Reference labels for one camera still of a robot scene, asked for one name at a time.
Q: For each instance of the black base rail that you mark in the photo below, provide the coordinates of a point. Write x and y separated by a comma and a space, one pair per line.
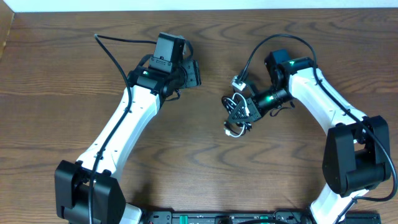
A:
173, 217

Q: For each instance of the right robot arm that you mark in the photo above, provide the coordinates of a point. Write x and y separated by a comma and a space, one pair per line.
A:
357, 155

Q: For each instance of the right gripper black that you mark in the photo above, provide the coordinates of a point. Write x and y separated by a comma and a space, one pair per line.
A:
254, 114

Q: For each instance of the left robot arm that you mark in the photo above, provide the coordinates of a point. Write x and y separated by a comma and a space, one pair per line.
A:
88, 190

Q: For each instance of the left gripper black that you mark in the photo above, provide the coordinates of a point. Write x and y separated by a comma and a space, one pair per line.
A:
194, 74

